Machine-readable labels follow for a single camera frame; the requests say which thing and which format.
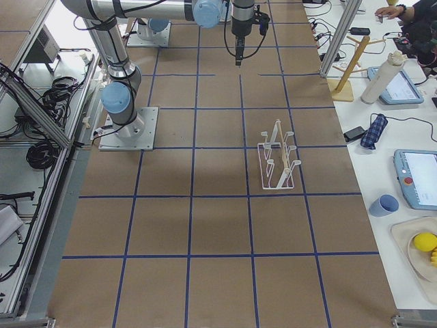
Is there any aluminium frame post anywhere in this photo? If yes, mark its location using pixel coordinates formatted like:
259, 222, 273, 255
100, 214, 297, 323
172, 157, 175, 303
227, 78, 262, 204
320, 0, 362, 78

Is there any black cable bundle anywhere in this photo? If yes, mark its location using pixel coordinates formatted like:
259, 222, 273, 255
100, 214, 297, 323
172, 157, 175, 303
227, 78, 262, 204
26, 140, 59, 171

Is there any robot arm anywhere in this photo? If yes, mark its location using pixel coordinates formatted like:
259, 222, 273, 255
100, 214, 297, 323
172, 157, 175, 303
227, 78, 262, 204
63, 1, 255, 137

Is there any plaid folded umbrella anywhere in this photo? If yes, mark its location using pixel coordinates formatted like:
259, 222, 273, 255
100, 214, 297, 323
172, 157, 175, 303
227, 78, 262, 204
361, 114, 388, 150

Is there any white wire cup rack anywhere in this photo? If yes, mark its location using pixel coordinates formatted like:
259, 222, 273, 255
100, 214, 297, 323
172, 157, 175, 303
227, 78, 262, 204
257, 119, 301, 190

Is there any black box on desk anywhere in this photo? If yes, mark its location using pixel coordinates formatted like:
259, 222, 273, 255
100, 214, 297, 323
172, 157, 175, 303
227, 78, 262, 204
350, 27, 371, 36

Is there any wooden mug tree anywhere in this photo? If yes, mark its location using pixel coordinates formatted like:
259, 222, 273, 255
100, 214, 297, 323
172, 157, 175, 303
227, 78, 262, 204
327, 36, 385, 102

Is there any beige bowl on desk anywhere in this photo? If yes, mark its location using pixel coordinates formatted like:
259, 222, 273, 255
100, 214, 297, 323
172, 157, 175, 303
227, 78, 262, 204
407, 234, 436, 282

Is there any yellow toy lemon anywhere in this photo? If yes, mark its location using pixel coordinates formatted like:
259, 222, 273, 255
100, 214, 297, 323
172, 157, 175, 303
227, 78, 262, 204
413, 232, 437, 252

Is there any white cylindrical bottle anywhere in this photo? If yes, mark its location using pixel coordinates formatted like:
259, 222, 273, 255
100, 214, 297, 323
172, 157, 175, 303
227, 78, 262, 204
361, 51, 408, 104

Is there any person hand at desk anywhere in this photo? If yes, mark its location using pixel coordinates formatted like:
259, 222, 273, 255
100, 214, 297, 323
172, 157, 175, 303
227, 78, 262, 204
374, 5, 404, 19

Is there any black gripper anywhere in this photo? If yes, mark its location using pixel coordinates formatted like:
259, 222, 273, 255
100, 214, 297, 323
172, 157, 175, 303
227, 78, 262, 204
234, 36, 245, 66

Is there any blue teach pendant near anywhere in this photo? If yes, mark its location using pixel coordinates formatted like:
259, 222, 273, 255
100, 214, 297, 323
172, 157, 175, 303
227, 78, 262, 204
393, 149, 436, 210

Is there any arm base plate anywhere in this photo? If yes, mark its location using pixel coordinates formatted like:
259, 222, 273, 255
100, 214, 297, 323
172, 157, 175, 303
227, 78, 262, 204
98, 107, 158, 151
127, 18, 171, 48

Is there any blue teach pendant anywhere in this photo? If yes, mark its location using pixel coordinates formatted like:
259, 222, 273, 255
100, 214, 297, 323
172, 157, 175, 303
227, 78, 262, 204
393, 149, 436, 210
378, 70, 424, 105

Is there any blue teach pendant far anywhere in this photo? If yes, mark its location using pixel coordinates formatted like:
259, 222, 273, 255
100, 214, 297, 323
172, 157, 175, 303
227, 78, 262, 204
378, 70, 424, 105

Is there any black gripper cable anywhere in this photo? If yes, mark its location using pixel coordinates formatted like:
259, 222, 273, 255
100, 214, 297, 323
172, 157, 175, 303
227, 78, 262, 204
223, 3, 269, 59

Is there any blue-grey cup on desk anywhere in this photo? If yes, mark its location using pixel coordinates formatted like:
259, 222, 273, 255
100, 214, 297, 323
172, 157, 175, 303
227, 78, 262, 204
369, 194, 399, 217

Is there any beige tray on desk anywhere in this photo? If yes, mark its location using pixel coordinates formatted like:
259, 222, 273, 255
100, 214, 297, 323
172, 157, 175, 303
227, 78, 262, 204
391, 217, 436, 305

